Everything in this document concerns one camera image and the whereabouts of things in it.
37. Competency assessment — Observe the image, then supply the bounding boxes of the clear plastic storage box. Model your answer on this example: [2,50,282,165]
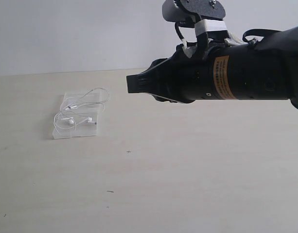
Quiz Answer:
[51,91,103,140]

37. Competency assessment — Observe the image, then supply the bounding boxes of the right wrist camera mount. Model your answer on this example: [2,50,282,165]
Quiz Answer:
[161,0,243,59]

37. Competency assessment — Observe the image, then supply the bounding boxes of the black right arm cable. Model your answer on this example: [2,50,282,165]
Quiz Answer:
[242,28,283,42]

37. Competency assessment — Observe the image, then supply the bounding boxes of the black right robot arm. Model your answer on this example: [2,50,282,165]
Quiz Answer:
[126,26,298,109]

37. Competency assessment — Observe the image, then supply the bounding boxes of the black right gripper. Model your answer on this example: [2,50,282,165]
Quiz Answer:
[126,45,226,103]

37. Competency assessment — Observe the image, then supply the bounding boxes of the white wired earphones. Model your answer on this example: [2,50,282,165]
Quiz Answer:
[53,87,111,133]

